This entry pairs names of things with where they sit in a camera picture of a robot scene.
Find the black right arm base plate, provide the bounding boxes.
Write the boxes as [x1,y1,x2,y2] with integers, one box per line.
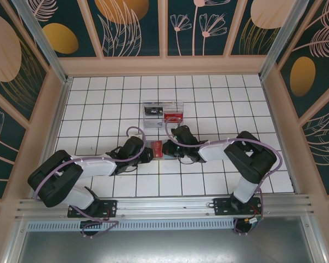
[213,197,264,216]

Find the clear acrylic card organizer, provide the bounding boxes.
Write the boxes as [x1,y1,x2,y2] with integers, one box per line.
[142,100,185,129]

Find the aluminium table edge rail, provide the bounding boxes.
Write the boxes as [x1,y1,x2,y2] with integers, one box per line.
[260,78,301,195]
[38,78,72,198]

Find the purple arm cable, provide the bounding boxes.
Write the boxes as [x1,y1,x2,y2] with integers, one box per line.
[34,126,148,203]
[165,119,283,198]

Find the green controller board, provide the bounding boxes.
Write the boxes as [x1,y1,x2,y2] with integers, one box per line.
[246,216,264,227]

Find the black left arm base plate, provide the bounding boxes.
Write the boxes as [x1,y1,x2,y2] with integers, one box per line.
[67,199,118,219]

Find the red VIP card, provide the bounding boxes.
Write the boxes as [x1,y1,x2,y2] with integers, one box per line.
[150,140,165,159]
[164,112,184,123]

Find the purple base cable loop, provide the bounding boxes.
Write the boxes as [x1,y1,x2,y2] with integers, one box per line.
[234,218,253,236]
[71,207,118,238]

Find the grey slotted cable duct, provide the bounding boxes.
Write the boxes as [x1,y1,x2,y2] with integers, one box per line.
[26,220,235,231]

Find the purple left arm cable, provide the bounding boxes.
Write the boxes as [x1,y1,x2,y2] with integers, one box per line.
[34,126,148,203]

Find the aluminium corner post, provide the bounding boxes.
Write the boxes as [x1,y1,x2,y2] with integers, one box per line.
[259,0,323,80]
[12,0,72,83]

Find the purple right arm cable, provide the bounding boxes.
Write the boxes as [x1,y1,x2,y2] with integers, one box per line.
[165,119,283,198]

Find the grey metal shelf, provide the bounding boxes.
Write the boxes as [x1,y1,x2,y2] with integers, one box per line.
[16,216,319,263]

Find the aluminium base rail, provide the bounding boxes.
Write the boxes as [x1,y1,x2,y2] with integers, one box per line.
[15,194,315,220]

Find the black VIP card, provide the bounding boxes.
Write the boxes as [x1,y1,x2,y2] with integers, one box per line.
[144,106,164,116]

